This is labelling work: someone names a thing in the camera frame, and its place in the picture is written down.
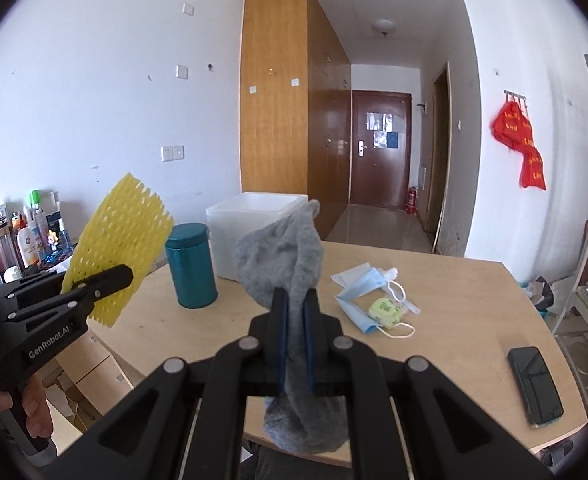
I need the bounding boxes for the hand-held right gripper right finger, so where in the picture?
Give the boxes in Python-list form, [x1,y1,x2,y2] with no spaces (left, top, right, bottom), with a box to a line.
[304,289,557,480]

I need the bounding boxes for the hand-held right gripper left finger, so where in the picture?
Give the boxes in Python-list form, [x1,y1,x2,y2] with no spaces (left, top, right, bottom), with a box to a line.
[71,287,290,480]

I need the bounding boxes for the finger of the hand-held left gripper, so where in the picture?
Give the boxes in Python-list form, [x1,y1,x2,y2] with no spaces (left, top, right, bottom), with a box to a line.
[4,269,70,292]
[0,265,135,326]

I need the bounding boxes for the yellow foam fruit net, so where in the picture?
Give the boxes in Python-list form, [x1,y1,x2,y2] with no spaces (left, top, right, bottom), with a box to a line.
[60,172,176,329]

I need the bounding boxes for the grey sock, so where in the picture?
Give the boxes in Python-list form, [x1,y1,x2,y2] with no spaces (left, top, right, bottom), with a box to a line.
[234,199,350,456]

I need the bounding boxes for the white foam box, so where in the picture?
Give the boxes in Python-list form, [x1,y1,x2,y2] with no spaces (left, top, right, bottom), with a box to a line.
[205,191,309,282]

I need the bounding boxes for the person's left hand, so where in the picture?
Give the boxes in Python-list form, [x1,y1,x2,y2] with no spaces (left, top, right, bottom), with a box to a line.
[0,374,53,442]

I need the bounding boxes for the cluster of toiletry bottles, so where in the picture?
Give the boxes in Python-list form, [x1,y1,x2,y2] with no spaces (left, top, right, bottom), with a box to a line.
[0,190,77,273]

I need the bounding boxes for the cardboard box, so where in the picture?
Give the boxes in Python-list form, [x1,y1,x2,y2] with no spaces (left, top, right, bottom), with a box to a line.
[39,332,135,436]

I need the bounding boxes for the blue face mask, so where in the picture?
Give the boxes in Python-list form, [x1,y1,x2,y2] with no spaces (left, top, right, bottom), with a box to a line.
[336,266,409,307]
[336,295,417,338]

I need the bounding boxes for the small yellow-green pouch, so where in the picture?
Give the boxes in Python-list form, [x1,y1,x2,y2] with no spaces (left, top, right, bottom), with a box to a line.
[368,296,401,327]

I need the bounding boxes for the dark brown entrance door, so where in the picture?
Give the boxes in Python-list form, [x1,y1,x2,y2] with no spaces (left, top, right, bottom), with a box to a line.
[351,90,412,207]

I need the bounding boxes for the wooden wardrobe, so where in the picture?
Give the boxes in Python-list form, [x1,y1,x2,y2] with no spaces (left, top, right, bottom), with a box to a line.
[239,0,352,241]

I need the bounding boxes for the white and blue notices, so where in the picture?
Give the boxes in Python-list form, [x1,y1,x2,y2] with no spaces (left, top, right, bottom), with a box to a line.
[365,111,400,151]

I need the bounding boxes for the brown interior door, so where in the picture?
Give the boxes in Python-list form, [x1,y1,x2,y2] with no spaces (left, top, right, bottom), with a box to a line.
[431,61,453,241]

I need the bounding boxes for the black smartphone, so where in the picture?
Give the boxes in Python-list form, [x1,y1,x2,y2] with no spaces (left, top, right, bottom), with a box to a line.
[507,346,565,430]

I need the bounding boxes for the dark bag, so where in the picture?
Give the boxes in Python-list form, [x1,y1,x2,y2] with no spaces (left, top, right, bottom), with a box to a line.
[521,275,557,313]

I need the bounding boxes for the large red cloth bag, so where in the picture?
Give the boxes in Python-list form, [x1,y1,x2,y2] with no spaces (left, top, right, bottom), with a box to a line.
[490,100,535,153]

